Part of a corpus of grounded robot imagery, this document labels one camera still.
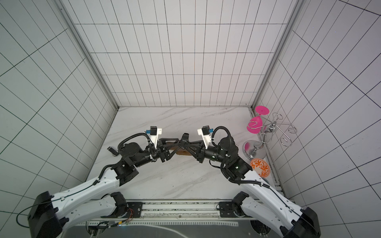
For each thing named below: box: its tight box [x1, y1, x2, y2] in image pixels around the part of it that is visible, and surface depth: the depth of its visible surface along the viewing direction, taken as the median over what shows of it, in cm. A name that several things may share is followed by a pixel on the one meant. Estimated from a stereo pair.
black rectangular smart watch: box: [106, 146, 120, 157], surface depth 95 cm
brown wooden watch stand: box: [165, 141, 193, 156], surface depth 62 cm
